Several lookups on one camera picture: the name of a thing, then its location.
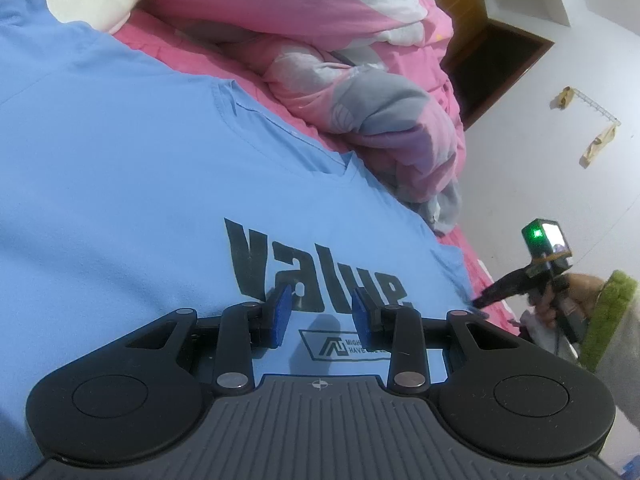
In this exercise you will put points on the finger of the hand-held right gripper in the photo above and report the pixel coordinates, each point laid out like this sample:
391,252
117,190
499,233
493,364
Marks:
502,287

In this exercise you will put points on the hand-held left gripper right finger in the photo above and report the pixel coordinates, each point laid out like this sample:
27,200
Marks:
359,317

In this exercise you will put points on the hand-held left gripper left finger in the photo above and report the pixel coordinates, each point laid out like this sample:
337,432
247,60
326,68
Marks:
280,317

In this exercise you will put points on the blue printed t-shirt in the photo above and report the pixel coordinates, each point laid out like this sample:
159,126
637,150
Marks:
125,170

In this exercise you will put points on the person's right forearm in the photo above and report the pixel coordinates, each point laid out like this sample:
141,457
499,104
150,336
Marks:
612,330

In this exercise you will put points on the person's right hand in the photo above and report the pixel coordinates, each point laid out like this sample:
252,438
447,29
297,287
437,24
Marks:
580,295

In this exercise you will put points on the brown wooden door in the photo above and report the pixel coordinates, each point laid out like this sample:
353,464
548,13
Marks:
495,60

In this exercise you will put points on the pink grey patterned quilt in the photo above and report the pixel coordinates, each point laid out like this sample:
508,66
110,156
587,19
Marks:
310,40

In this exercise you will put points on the pink floral bedsheet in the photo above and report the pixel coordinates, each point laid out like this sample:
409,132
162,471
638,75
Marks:
170,40

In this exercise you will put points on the white wall hook rail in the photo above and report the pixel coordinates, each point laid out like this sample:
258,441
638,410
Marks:
597,107

